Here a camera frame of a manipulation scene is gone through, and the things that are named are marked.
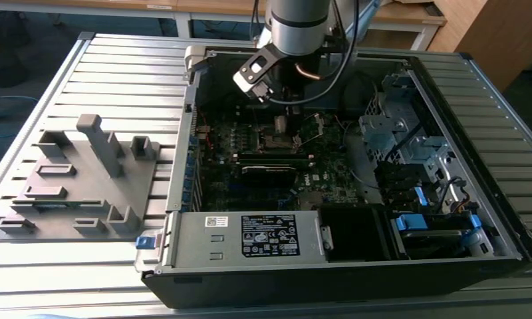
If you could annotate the blue case latch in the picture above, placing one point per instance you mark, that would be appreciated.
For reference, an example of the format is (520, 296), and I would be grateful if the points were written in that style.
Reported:
(143, 242)

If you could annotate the grey parts rack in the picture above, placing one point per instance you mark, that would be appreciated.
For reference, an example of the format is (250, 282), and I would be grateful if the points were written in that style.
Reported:
(93, 199)

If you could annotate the metal drive cage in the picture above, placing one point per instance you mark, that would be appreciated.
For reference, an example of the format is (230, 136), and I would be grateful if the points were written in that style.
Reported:
(374, 124)

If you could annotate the white barcode sticker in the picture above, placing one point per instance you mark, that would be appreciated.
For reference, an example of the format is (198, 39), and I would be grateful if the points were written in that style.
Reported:
(215, 221)

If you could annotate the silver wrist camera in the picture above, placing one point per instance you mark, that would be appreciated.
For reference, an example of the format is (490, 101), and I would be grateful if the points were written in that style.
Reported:
(251, 87)

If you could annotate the green RAM stick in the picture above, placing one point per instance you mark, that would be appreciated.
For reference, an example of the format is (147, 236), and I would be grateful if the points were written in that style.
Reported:
(274, 162)
(53, 204)

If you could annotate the black disk drive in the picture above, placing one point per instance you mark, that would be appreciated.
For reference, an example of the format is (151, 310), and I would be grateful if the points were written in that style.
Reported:
(429, 241)

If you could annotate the wooden cabinet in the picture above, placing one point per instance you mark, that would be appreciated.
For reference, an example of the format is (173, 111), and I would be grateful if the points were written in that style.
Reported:
(505, 33)

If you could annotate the silver chipset heatsink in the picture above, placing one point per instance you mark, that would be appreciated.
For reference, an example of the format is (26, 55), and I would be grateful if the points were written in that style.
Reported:
(310, 198)

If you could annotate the green motherboard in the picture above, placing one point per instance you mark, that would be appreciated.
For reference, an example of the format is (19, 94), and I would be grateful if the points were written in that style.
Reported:
(332, 172)

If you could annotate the silver power supply unit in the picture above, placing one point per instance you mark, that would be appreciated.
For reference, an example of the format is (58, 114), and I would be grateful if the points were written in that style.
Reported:
(194, 239)

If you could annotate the black graphics card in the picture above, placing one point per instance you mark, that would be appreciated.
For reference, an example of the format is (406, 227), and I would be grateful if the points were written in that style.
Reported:
(268, 181)

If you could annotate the black power supply label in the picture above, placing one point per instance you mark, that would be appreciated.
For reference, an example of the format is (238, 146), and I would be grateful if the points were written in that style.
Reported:
(270, 232)

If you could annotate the silver CPU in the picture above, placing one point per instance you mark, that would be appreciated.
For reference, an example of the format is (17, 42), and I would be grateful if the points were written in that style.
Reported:
(280, 124)

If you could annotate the wooden desk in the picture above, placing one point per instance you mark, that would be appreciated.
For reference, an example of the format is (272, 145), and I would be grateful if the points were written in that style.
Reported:
(408, 19)

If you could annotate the black PC case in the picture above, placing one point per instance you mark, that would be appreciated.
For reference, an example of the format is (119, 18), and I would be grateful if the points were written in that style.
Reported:
(292, 285)

